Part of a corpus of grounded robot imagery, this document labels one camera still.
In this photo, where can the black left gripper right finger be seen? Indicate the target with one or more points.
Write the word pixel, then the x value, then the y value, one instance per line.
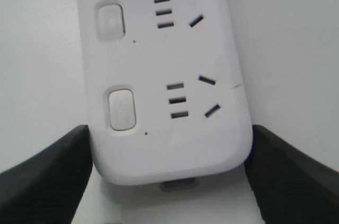
pixel 290 186

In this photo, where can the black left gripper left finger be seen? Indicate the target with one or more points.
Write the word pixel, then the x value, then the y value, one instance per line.
pixel 48 187

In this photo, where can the white five-outlet power strip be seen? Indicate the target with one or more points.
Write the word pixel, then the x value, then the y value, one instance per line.
pixel 165 94

